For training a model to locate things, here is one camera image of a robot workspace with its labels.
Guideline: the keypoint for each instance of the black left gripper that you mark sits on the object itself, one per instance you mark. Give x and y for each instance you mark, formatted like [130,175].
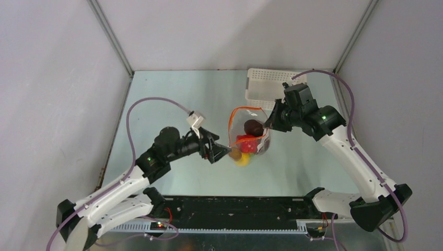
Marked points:
[215,151]

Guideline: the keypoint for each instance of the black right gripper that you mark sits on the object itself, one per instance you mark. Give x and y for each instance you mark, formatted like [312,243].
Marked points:
[279,115]

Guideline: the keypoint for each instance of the brown toy kiwi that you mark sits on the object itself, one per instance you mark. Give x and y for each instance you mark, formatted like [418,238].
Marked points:
[235,154]

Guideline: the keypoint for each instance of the yellow green toy mango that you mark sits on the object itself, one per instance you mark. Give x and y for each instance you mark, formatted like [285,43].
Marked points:
[244,160]

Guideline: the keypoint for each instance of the red toy wax apple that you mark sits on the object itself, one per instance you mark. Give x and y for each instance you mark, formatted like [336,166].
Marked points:
[248,144]

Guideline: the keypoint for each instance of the clear zip bag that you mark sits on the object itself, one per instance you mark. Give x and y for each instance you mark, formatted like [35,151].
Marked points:
[235,127]

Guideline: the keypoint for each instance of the dark purple toy plum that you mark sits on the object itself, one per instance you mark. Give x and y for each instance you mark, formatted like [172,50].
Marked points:
[253,127]

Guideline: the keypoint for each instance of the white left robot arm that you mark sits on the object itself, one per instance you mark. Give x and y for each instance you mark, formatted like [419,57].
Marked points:
[131,195]

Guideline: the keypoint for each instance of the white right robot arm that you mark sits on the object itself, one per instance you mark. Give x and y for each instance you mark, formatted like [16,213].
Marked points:
[378,195]

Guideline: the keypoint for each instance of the white perforated plastic basket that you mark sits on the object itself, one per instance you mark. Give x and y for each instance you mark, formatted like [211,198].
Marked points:
[265,86]

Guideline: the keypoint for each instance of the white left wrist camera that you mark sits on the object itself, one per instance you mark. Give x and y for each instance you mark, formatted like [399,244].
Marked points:
[196,120]

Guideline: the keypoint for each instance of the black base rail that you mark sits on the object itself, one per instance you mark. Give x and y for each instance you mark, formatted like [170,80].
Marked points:
[217,212]

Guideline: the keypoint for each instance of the grey slotted cable duct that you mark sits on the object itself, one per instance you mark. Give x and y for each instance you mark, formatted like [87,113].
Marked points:
[157,227]

